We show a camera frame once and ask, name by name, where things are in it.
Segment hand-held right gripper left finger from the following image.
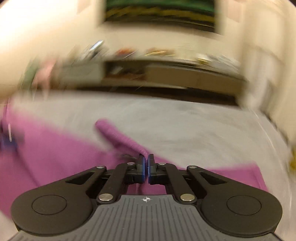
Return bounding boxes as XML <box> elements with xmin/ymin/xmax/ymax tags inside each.
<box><xmin>39</xmin><ymin>154</ymin><xmax>147</xmax><ymax>204</ymax></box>

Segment cream curtain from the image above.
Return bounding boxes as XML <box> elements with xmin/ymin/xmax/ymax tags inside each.
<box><xmin>240</xmin><ymin>0</ymin><xmax>296</xmax><ymax>112</ymax></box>

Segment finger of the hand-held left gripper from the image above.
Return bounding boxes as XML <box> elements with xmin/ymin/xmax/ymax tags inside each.
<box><xmin>0</xmin><ymin>130</ymin><xmax>25</xmax><ymax>153</ymax></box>

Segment purple fleece garment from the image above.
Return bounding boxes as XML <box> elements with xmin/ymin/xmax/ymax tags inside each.
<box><xmin>0</xmin><ymin>97</ymin><xmax>270</xmax><ymax>218</ymax></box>

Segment long grey-brown sideboard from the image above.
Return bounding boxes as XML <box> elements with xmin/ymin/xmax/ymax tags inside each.
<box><xmin>58</xmin><ymin>53</ymin><xmax>248</xmax><ymax>98</ymax></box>

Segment green plastic chair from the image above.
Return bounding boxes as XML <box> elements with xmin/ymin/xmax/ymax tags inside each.
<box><xmin>22</xmin><ymin>58</ymin><xmax>39</xmax><ymax>91</ymax></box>

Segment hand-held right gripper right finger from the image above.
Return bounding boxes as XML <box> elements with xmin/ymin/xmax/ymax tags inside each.
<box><xmin>147</xmin><ymin>153</ymin><xmax>257</xmax><ymax>204</ymax></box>

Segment white standing air conditioner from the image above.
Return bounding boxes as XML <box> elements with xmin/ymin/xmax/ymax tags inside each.
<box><xmin>239</xmin><ymin>43</ymin><xmax>273</xmax><ymax>110</ymax></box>

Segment pink plastic chair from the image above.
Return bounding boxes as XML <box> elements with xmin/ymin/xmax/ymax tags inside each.
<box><xmin>32</xmin><ymin>60</ymin><xmax>56</xmax><ymax>91</ymax></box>

